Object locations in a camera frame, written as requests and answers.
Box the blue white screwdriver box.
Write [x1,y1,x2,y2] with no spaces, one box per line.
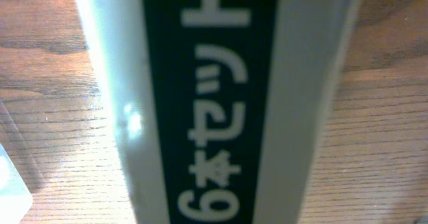
[76,0,361,223]

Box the clear plastic container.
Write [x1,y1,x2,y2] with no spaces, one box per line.
[1,146,33,224]

